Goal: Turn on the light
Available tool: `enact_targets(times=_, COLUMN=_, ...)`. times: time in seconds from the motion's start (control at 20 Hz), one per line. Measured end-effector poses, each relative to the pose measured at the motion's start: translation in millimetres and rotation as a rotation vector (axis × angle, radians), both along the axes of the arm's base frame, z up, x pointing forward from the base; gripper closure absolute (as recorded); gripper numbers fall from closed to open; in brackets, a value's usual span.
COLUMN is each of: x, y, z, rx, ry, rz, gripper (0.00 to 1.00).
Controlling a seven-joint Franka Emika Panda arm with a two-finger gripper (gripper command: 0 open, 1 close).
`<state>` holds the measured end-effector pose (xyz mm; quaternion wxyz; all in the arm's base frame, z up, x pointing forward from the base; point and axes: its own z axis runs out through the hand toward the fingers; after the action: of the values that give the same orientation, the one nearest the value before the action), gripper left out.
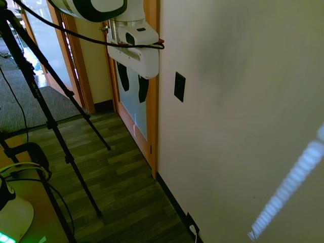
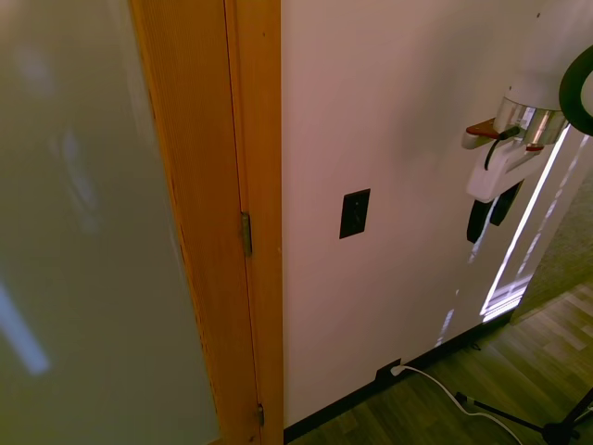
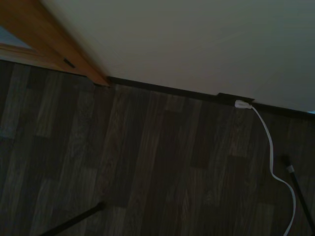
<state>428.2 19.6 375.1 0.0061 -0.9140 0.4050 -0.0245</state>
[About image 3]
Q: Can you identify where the dark baseboard strip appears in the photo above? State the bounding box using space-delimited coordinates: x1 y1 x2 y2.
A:
107 76 315 120

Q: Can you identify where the wooden door frame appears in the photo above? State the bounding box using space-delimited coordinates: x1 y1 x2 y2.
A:
23 0 111 88

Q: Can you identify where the white power cable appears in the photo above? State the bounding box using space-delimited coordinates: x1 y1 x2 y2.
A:
250 105 297 236

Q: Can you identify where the dark wall outlet plate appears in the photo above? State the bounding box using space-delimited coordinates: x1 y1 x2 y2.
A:
217 92 255 106

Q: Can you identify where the black stand leg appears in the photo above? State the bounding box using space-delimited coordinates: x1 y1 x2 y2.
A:
36 201 106 236

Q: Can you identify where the white power plug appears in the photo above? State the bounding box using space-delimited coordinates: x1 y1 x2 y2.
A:
234 99 252 110

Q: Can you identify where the black cable with connector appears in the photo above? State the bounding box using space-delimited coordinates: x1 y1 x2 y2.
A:
281 154 314 236

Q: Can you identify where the wooden door with glass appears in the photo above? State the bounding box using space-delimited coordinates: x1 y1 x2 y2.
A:
0 0 86 77

